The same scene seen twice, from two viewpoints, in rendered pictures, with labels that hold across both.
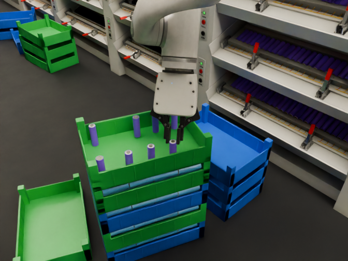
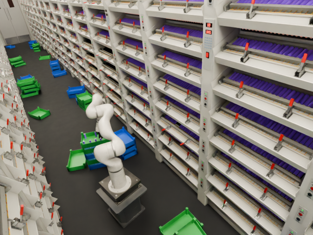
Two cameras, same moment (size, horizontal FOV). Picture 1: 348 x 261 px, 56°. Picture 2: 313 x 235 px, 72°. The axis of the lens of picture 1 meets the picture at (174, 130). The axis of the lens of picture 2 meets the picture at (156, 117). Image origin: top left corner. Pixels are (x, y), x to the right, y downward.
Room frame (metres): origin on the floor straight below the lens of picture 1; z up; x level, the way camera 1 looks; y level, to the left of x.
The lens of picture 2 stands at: (-1.09, -0.92, 1.77)
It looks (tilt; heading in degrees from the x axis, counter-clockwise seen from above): 33 degrees down; 10
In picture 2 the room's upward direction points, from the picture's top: 6 degrees counter-clockwise
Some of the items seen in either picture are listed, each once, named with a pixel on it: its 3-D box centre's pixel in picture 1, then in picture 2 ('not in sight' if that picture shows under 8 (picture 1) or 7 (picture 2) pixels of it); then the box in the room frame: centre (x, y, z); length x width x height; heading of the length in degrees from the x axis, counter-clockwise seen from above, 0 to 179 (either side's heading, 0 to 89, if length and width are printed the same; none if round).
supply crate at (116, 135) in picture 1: (142, 139); (95, 137); (0.67, 0.08, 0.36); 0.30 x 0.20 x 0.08; 111
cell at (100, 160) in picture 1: (101, 168); not in sight; (0.56, 0.17, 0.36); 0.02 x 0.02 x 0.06
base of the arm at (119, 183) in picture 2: not in sight; (117, 176); (0.06, -0.36, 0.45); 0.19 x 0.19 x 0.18
